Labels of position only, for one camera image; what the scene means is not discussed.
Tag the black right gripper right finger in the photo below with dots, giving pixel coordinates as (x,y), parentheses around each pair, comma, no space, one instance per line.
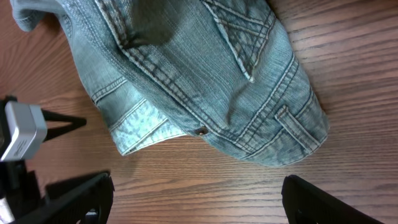
(305,203)

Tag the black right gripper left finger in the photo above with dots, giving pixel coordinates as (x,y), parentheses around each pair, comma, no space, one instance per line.
(83,199)

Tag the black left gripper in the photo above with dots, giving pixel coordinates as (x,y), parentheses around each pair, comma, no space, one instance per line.
(18,185)

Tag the light blue denim shorts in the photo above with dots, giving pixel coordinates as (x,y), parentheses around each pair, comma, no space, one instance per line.
(222,70)

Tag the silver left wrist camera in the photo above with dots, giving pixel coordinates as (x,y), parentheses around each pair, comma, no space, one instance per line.
(28,130)

